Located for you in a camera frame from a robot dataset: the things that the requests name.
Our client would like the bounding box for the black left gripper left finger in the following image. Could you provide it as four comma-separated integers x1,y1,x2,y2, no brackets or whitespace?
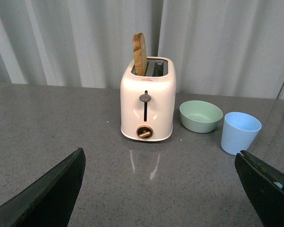
0,148,86,227

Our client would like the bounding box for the light blue cup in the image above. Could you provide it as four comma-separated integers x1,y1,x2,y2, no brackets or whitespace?
221,112,262,155

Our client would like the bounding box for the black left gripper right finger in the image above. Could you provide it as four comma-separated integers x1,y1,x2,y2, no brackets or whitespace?
235,150,284,227

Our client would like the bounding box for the cream white toaster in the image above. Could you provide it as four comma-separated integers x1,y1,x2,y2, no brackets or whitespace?
120,57,176,142

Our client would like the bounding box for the toasted bread slice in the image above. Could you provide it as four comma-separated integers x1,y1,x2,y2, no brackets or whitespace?
133,33,147,76

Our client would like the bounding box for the green bowl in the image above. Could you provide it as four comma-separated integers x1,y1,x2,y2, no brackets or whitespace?
179,100,223,133

